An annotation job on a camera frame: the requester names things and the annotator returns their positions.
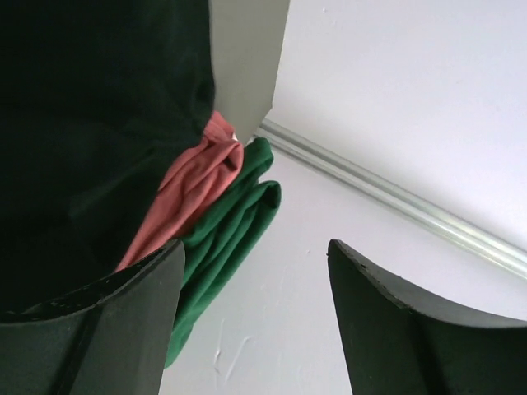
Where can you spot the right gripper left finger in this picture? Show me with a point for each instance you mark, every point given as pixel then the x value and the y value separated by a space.
pixel 108 337

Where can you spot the black t shirt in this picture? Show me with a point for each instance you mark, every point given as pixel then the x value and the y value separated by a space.
pixel 98 98

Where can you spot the folded green t shirt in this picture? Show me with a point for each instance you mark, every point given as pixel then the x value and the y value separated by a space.
pixel 222 238

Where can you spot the folded pink t shirt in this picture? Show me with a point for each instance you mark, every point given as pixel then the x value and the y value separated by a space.
pixel 195 180

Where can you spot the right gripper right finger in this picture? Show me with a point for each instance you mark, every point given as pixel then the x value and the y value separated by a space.
pixel 399 338

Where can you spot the right corner aluminium post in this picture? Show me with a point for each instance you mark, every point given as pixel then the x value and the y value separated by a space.
pixel 427 215

